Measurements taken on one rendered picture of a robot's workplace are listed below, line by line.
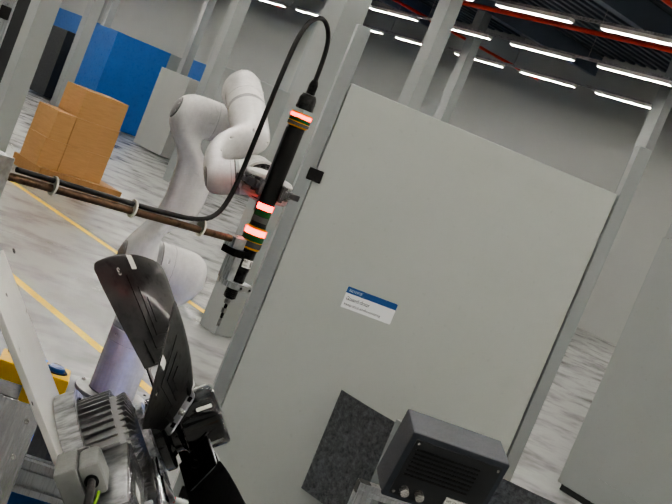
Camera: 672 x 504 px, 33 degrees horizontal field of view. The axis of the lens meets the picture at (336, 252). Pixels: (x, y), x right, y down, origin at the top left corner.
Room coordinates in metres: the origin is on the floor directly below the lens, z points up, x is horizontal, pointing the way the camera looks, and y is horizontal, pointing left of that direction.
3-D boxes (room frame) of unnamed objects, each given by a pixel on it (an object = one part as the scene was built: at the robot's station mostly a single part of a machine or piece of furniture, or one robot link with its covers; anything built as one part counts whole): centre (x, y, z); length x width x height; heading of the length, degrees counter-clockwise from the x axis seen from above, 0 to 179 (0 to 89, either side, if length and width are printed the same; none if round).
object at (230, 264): (2.22, 0.17, 1.50); 0.09 x 0.07 x 0.10; 138
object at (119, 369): (2.87, 0.40, 1.06); 0.19 x 0.19 x 0.18
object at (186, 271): (2.88, 0.37, 1.27); 0.19 x 0.12 x 0.24; 115
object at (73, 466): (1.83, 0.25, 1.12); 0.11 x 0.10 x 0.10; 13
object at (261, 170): (2.33, 0.19, 1.65); 0.11 x 0.10 x 0.07; 13
